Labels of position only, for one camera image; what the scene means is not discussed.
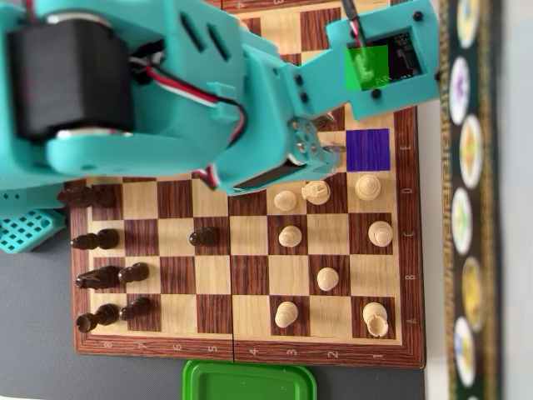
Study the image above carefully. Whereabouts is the dark wooden bishop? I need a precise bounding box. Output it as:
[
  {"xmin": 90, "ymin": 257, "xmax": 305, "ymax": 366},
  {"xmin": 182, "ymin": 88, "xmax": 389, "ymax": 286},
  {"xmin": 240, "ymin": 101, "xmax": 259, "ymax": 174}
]
[{"xmin": 70, "ymin": 227, "xmax": 122, "ymax": 252}]

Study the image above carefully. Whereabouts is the dark wooden knight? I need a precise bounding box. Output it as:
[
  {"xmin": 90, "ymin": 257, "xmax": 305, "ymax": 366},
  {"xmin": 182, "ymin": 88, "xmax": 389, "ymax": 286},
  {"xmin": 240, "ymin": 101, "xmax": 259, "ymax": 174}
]
[{"xmin": 74, "ymin": 265, "xmax": 122, "ymax": 291}]

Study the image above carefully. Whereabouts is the green plastic tray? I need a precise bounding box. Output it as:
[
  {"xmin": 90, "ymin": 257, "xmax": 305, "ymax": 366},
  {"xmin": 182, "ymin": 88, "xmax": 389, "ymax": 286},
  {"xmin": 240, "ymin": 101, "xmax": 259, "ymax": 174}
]
[{"xmin": 182, "ymin": 358, "xmax": 317, "ymax": 400}]

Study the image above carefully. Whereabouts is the light wooden knight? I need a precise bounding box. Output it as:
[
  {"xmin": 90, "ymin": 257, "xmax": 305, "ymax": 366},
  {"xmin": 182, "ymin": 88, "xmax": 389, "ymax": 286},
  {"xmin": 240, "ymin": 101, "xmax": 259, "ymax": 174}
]
[{"xmin": 301, "ymin": 178, "xmax": 331, "ymax": 206}]

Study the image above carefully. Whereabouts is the wooden folding chessboard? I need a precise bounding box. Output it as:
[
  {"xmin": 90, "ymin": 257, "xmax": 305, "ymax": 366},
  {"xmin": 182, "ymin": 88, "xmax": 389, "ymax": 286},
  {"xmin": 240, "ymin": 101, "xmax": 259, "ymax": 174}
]
[{"xmin": 66, "ymin": 0, "xmax": 426, "ymax": 370}]

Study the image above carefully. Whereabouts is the patterned side strip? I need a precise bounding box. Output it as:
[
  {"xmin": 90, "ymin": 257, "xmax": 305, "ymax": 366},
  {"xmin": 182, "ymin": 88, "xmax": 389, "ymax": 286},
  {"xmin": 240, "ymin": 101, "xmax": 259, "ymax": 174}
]
[{"xmin": 436, "ymin": 0, "xmax": 503, "ymax": 400}]

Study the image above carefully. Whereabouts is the dark wooden pawn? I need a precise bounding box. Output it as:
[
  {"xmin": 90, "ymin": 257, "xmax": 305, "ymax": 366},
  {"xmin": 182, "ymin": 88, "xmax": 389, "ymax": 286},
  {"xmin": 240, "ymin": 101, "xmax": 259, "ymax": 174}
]
[
  {"xmin": 117, "ymin": 262, "xmax": 151, "ymax": 286},
  {"xmin": 188, "ymin": 227, "xmax": 221, "ymax": 248},
  {"xmin": 119, "ymin": 296, "xmax": 152, "ymax": 322}
]

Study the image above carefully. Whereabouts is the dark wooden rook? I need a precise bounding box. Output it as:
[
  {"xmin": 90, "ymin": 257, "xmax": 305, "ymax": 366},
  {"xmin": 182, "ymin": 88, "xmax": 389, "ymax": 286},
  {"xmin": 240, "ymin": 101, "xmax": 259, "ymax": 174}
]
[{"xmin": 75, "ymin": 302, "xmax": 120, "ymax": 333}]

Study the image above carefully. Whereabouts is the light wooden rook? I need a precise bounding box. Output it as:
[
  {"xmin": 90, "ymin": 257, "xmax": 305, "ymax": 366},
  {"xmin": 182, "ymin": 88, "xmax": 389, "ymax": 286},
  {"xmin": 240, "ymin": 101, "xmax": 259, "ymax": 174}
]
[{"xmin": 361, "ymin": 301, "xmax": 390, "ymax": 339}]

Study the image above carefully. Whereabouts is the red white black servo cable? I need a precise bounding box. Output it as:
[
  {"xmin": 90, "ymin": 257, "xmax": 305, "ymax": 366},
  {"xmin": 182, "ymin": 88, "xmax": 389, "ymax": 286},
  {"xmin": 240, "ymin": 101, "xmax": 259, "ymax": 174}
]
[
  {"xmin": 128, "ymin": 52, "xmax": 249, "ymax": 147},
  {"xmin": 195, "ymin": 164, "xmax": 222, "ymax": 192}
]

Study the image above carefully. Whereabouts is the light wooden bishop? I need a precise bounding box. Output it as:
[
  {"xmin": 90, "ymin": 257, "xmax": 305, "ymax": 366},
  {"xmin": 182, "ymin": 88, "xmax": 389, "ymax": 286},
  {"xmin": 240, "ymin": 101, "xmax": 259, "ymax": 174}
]
[{"xmin": 366, "ymin": 220, "xmax": 394, "ymax": 250}]

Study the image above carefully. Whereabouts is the dark wooden queen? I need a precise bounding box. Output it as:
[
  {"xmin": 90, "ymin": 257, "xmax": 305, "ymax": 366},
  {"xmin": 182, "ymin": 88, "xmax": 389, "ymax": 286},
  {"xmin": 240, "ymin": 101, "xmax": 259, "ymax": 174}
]
[{"xmin": 56, "ymin": 185, "xmax": 117, "ymax": 209}]

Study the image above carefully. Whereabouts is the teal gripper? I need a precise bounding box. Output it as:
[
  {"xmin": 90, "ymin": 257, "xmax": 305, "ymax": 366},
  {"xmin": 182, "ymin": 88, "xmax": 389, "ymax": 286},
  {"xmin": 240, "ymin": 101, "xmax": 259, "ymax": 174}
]
[{"xmin": 216, "ymin": 110, "xmax": 346, "ymax": 196}]

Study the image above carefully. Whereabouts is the black red camera cable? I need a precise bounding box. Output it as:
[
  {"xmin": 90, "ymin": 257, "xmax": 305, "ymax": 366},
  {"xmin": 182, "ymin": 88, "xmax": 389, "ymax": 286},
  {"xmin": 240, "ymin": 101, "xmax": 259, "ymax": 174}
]
[{"xmin": 340, "ymin": 0, "xmax": 367, "ymax": 48}]

